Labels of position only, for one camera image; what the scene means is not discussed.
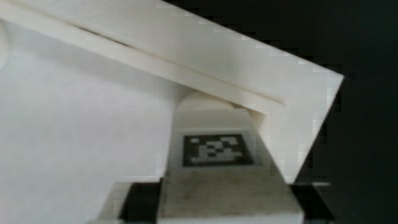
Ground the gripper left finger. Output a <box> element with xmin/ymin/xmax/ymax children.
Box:
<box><xmin>86</xmin><ymin>182</ymin><xmax>161</xmax><ymax>224</ymax></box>

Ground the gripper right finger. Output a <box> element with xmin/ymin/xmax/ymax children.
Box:
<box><xmin>289</xmin><ymin>183</ymin><xmax>335</xmax><ymax>224</ymax></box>

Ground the white table leg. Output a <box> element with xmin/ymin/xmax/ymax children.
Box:
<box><xmin>156</xmin><ymin>92</ymin><xmax>303</xmax><ymax>224</ymax></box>

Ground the white square tabletop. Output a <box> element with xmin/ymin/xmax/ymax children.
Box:
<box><xmin>0</xmin><ymin>0</ymin><xmax>346</xmax><ymax>224</ymax></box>

